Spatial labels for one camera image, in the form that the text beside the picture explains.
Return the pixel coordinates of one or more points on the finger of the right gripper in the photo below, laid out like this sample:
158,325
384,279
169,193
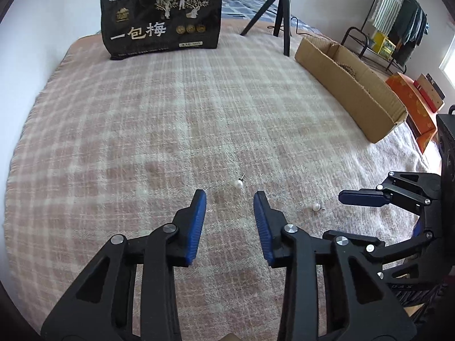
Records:
411,191
413,262

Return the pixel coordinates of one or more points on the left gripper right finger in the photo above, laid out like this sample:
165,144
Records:
331,292

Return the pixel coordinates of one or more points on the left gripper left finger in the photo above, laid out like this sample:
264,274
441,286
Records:
127,290

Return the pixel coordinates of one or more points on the orange gift box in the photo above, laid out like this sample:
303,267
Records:
421,119

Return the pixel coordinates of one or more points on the cardboard box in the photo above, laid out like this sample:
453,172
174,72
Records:
371,103

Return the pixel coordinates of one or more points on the pearl earring near gripper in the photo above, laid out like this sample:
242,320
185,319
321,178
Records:
316,207

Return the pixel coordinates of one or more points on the yellow green box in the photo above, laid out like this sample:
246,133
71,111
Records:
383,46

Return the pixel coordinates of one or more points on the pink plaid blanket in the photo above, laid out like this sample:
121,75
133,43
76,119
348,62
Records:
119,146

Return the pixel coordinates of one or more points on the black metal rack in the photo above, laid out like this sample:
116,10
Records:
373,36

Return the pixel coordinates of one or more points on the dark hanging clothes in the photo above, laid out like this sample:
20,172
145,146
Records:
407,32

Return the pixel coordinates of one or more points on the striped hanging cloth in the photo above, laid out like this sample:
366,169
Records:
384,15

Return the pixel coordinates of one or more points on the black tripod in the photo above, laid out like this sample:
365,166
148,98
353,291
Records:
282,20

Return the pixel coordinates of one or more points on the blue patterned bedsheet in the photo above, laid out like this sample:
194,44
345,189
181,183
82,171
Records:
247,9

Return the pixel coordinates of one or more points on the black snack bag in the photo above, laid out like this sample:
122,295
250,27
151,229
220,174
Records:
138,27

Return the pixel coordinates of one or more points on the pearl earring inside bracelet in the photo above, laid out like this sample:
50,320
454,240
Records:
239,183

